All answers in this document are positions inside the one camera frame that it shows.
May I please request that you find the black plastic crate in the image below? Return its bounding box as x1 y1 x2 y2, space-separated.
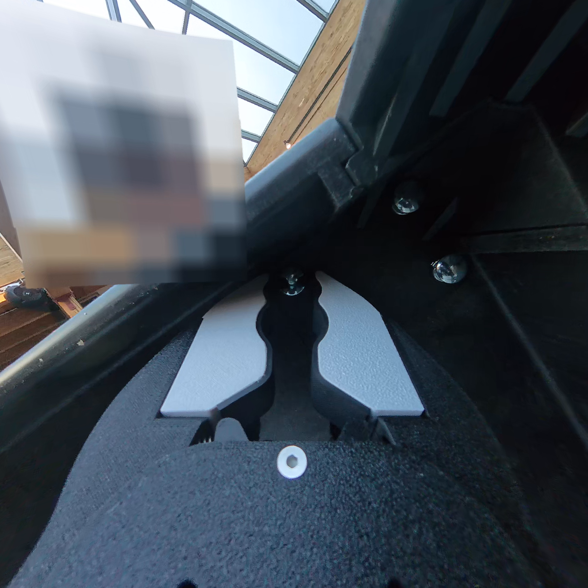
0 0 588 588

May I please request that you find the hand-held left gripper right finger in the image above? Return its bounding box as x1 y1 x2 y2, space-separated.
311 270 425 429

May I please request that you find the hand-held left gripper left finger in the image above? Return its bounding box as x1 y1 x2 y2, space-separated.
160 274 278 430

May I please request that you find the metal bolt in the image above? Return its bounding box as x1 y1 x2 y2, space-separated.
432 254 468 284
393 181 423 216
280 268 306 297

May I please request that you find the skylight window frame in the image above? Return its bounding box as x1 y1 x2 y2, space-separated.
106 0 332 168

